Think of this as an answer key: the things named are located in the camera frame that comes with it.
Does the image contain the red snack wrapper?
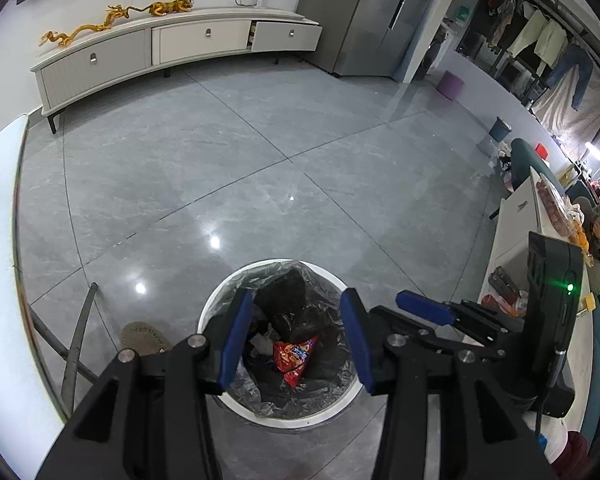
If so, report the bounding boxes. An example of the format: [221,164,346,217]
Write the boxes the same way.
[273,336,318,388]

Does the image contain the white round trash bin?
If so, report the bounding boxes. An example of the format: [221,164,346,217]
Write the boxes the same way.
[198,259,362,430]

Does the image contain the brown slipper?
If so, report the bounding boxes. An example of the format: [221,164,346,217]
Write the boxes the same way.
[120,321,173,356]

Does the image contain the white side desk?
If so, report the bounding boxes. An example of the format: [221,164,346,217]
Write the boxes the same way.
[477,167,596,436]

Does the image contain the blue small bin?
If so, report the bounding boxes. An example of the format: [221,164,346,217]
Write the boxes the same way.
[489,117,512,143]

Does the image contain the purple stool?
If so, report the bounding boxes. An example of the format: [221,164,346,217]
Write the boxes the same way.
[436,70,465,101]

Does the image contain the hanging clothes rack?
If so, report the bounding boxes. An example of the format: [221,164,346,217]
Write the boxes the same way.
[456,0,600,146]

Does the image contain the grey refrigerator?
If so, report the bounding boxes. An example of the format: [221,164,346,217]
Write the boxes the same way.
[297,0,431,78]

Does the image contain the white tv cabinet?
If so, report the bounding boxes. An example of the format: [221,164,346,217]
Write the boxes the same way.
[31,8,323,131]

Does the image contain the golden dragon figurine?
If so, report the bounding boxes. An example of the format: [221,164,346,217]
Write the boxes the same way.
[38,4,130,48]

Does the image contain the golden tiger figurine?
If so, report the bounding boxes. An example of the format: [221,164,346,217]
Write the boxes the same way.
[147,0,194,16]

